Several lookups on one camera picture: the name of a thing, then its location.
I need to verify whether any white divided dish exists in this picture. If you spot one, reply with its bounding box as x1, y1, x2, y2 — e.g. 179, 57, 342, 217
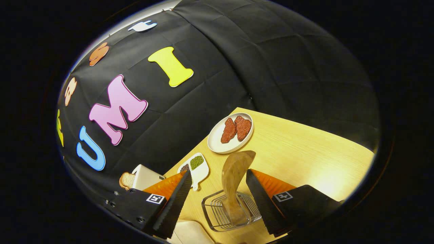
177, 152, 210, 192

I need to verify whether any clear plastic rice box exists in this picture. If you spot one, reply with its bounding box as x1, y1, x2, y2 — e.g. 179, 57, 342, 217
168, 220, 216, 244

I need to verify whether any toast bread slice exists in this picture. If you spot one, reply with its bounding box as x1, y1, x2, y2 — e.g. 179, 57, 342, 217
119, 172, 136, 190

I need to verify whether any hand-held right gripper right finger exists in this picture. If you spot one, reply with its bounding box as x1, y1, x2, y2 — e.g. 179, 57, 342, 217
246, 169, 343, 238

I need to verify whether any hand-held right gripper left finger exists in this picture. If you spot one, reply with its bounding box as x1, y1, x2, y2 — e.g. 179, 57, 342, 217
103, 170, 193, 240

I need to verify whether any wooden spoon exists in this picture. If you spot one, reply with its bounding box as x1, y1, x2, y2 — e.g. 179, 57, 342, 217
221, 150, 257, 221

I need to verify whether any white toaster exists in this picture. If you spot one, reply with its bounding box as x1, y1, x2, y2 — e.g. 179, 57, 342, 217
132, 164, 166, 191

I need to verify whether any round white plate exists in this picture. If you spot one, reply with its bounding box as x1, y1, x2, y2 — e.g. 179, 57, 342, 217
207, 113, 254, 154

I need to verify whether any metal wire chopstick holder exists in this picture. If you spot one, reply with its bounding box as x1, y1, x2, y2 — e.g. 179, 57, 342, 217
201, 190, 262, 232

